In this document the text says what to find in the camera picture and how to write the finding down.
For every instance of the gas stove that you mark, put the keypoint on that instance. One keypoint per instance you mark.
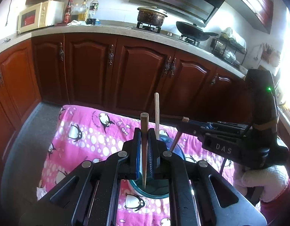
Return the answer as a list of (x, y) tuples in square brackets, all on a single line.
[(158, 30)]

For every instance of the dark cooking pot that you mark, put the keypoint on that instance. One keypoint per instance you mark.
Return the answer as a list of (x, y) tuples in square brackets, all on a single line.
[(151, 15)]

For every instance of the yellow oil bottle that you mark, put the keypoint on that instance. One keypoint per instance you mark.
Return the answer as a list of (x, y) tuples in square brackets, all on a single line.
[(83, 11)]

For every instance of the cream microwave oven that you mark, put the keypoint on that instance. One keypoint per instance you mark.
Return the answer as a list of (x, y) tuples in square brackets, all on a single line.
[(43, 14)]

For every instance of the red sauce bottle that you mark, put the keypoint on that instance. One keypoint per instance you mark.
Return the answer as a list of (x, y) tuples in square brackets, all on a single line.
[(67, 13)]

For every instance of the black wok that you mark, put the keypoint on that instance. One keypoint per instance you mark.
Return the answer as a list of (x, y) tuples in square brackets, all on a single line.
[(193, 32)]

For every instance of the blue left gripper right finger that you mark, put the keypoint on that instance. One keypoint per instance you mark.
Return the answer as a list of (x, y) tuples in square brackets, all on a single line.
[(155, 150)]

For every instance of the chopstick bundle piece two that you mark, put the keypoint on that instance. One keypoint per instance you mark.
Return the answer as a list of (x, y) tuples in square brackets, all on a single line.
[(177, 137)]

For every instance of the clear bottle yellow cap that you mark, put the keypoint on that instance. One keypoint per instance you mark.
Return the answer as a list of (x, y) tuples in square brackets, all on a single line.
[(91, 19)]

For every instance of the crumpled white tissue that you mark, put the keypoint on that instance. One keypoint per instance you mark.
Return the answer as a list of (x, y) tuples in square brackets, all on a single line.
[(40, 192)]

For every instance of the red wooden base cabinets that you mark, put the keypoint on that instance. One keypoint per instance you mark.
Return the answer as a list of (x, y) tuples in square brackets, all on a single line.
[(118, 74)]

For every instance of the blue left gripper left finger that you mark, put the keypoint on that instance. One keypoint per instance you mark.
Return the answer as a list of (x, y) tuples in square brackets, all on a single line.
[(134, 148)]

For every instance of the light wooden chopstick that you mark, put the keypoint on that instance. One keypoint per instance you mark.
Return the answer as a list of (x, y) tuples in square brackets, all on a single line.
[(157, 115)]

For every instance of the pink penguin tablecloth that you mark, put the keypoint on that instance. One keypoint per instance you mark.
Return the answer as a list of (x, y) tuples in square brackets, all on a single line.
[(198, 195)]

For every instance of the white floral utensil holder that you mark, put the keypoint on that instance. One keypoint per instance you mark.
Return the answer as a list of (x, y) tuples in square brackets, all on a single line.
[(156, 186)]

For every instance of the white gloved right hand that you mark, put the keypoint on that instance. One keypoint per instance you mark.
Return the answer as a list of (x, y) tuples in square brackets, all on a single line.
[(274, 180)]

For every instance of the black dish rack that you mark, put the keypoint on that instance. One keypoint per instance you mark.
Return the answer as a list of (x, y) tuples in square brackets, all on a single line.
[(230, 47)]

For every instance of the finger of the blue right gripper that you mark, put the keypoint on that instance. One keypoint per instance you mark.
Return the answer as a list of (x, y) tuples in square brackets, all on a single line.
[(204, 131), (228, 126)]

